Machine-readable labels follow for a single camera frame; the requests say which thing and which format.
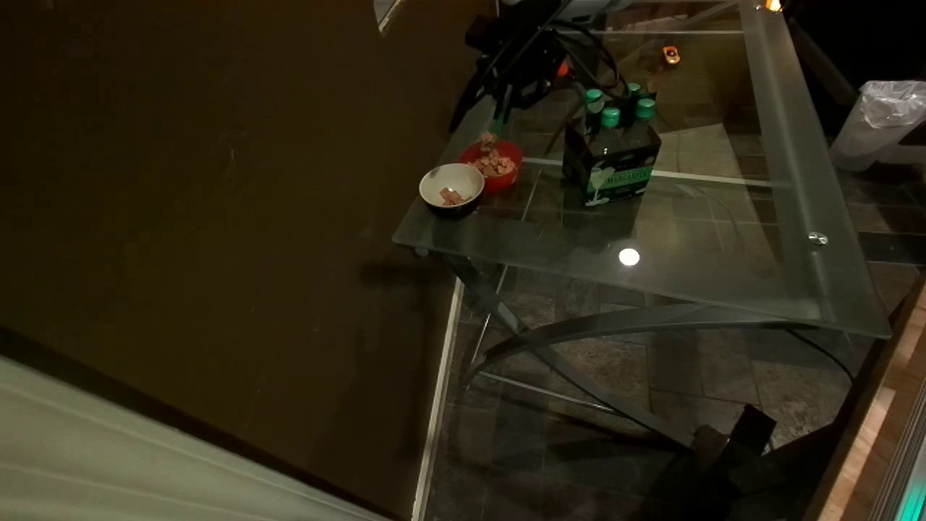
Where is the green plastic spoon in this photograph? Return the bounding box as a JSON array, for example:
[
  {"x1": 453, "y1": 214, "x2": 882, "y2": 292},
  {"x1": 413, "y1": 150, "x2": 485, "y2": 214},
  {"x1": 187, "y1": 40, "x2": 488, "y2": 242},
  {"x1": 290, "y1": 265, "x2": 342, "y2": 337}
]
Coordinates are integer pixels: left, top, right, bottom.
[{"x1": 485, "y1": 107, "x2": 511, "y2": 149}]

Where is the white plastic trash bag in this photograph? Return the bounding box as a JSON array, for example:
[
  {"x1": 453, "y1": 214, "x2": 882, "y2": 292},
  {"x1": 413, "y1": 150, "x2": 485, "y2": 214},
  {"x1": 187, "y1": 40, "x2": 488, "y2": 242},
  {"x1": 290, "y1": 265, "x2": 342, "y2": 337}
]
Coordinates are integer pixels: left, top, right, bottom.
[{"x1": 831, "y1": 77, "x2": 926, "y2": 178}]

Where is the black cardboard bottle carrier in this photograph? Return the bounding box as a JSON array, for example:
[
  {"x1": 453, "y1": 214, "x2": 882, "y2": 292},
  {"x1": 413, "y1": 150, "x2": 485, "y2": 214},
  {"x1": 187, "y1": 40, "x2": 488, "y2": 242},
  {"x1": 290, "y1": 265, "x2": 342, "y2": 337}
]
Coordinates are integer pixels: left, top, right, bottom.
[{"x1": 562, "y1": 113, "x2": 665, "y2": 208}]

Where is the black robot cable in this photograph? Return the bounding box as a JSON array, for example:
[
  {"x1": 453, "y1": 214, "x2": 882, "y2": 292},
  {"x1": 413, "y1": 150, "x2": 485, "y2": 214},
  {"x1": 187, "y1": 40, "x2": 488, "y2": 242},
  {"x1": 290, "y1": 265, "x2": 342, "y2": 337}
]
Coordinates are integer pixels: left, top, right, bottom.
[{"x1": 446, "y1": 25, "x2": 624, "y2": 133}]

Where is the red plastic bowl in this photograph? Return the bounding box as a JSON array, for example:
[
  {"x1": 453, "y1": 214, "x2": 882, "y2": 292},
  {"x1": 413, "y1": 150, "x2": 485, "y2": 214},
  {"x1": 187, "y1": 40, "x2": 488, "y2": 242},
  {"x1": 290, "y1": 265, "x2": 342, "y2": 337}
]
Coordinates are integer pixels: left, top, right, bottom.
[{"x1": 459, "y1": 140, "x2": 529, "y2": 198}]

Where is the cereal heap in red bowl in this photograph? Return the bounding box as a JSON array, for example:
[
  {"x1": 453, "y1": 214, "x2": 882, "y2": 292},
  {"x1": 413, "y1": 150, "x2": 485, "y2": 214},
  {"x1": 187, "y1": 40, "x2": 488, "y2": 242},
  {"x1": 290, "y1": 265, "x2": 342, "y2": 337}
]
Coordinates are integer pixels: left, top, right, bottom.
[{"x1": 475, "y1": 146, "x2": 521, "y2": 181}]

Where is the white ceramic bowl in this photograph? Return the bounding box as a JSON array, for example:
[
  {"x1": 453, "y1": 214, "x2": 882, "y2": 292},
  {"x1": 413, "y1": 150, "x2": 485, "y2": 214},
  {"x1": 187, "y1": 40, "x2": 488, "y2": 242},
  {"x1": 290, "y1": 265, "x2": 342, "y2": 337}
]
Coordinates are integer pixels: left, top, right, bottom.
[{"x1": 416, "y1": 159, "x2": 488, "y2": 214}]

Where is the glass table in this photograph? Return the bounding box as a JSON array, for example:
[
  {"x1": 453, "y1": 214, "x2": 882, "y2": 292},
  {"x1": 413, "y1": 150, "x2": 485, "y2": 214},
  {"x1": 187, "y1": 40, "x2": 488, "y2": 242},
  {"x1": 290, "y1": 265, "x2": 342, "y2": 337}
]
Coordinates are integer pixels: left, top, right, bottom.
[{"x1": 451, "y1": 265, "x2": 872, "y2": 460}]

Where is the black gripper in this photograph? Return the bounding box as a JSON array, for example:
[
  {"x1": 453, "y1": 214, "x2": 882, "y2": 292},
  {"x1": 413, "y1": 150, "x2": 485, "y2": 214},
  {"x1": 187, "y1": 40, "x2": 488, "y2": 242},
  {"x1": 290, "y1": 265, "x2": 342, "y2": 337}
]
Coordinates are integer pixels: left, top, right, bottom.
[{"x1": 462, "y1": 10, "x2": 573, "y2": 113}]

